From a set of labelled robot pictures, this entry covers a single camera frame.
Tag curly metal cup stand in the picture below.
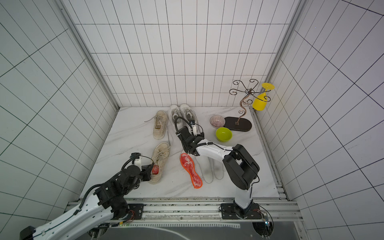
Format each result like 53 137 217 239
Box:
229 79 264 118

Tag lime green plastic bowl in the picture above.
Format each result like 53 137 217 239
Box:
215 127 233 143

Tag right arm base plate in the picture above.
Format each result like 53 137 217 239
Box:
219 201 264 220

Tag yellow plastic goblet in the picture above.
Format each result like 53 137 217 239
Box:
252 83 275 111

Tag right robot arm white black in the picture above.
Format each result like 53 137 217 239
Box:
173 117 260 212

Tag white shoe insole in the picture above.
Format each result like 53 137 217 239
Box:
210 159 224 181
196 156 213 184

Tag white sneaker with laces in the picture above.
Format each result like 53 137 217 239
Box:
180 104 202 136

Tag red orange shoe insole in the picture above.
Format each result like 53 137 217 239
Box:
180 153 203 189

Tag pink marbled bowl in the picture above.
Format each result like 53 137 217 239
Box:
210 115 226 129

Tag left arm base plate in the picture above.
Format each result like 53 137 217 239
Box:
112 204 145 222

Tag black oval stand base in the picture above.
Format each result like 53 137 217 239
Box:
224 117 252 132

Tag aluminium rail frame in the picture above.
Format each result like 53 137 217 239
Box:
59 197 304 232

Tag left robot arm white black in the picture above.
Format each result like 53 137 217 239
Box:
20 153 155 240

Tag beige shoe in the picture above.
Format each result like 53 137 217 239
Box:
145 110 168 140
149 142 171 185

